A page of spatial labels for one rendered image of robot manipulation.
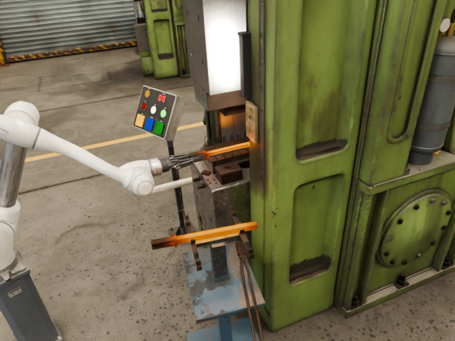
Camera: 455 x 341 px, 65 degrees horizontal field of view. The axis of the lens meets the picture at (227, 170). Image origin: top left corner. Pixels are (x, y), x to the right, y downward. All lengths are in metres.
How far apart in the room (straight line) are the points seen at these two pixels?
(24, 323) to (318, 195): 1.69
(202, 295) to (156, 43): 5.52
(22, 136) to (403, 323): 2.25
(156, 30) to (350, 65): 5.37
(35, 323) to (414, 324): 2.15
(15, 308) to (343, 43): 2.01
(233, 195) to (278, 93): 0.66
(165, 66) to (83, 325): 5.10
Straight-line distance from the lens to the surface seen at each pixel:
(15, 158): 1.99
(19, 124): 1.75
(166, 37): 6.75
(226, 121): 2.10
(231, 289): 1.65
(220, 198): 1.81
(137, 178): 1.64
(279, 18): 1.33
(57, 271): 2.96
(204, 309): 1.60
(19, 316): 2.30
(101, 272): 2.82
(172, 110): 2.21
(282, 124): 1.44
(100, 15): 9.70
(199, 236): 1.50
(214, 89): 1.66
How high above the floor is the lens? 1.92
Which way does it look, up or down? 31 degrees down
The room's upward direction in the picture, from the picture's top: 3 degrees counter-clockwise
